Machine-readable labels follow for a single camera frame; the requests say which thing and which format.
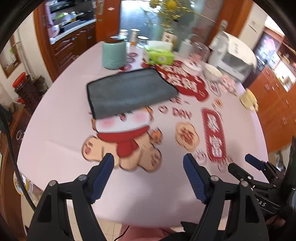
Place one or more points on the purple and grey towel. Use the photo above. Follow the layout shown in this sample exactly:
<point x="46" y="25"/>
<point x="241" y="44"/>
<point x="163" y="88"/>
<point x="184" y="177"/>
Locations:
<point x="127" y="91"/>

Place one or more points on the cream yellow mug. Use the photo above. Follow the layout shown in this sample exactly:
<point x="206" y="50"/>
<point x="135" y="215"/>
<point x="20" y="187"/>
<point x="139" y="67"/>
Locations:
<point x="249" y="100"/>

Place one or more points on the glass dome pink flowers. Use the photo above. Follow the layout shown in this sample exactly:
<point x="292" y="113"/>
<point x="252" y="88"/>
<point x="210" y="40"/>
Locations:
<point x="197" y="57"/>

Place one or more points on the red basket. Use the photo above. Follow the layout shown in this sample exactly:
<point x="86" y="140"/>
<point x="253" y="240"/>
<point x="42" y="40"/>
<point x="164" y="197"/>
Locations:
<point x="20" y="80"/>

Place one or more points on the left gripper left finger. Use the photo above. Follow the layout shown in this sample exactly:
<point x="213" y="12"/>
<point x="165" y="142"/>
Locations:
<point x="51" y="221"/>

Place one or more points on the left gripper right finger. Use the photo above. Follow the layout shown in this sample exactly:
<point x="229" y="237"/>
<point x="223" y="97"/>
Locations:
<point x="232" y="211"/>

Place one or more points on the white ceramic bowl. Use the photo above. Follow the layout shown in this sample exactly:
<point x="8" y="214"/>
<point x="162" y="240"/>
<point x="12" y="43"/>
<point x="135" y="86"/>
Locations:
<point x="211" y="73"/>

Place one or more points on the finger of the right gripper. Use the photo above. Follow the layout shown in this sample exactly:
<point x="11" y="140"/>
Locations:
<point x="266" y="168"/>
<point x="239" y="173"/>

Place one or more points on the printed white tablecloth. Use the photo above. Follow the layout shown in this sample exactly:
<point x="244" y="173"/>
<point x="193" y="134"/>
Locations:
<point x="148" y="186"/>

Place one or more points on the teal ceramic jar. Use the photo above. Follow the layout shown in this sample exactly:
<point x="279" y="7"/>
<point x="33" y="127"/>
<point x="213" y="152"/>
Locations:
<point x="114" y="52"/>

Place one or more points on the white countertop appliance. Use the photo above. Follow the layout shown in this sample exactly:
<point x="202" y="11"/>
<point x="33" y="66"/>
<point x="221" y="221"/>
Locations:
<point x="231" y="56"/>

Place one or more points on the green tissue pack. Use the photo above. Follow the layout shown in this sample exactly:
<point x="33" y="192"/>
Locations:
<point x="158" y="53"/>

